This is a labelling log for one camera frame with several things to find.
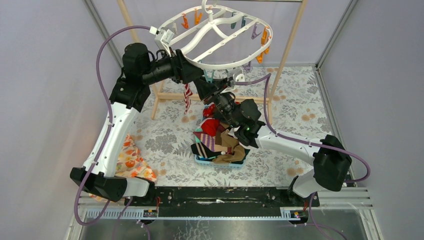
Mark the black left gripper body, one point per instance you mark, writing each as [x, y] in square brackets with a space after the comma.
[179, 65]

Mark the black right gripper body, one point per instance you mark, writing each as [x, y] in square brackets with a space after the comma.
[214, 95]

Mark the red white striped sock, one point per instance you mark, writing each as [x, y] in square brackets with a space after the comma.
[187, 97]

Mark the white oval clip hanger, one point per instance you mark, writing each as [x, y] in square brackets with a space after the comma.
[234, 50]

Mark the tan brown sock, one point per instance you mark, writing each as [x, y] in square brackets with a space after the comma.
[234, 153]

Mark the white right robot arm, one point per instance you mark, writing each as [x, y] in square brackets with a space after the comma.
[240, 122]

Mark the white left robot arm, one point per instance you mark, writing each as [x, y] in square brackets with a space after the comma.
[141, 68]

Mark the teal clothes peg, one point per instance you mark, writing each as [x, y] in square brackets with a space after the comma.
[209, 75]

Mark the purple striped sock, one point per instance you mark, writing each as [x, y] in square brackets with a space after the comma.
[207, 140]

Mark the blue plastic sock basket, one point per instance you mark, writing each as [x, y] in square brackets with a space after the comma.
[208, 149]

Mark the floral patterned table mat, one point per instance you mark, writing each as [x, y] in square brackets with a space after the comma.
[164, 142]

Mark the orange floral cloth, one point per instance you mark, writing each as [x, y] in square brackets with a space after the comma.
[130, 163]

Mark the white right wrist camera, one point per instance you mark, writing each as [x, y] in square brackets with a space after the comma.
[237, 76]

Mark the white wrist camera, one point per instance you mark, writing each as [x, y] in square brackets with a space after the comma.
[237, 76]
[162, 36]

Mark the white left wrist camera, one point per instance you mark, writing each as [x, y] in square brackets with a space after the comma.
[162, 36]

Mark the wooden drying rack frame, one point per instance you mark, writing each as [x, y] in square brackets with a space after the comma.
[214, 19]

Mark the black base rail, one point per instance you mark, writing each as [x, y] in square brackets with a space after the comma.
[219, 202]

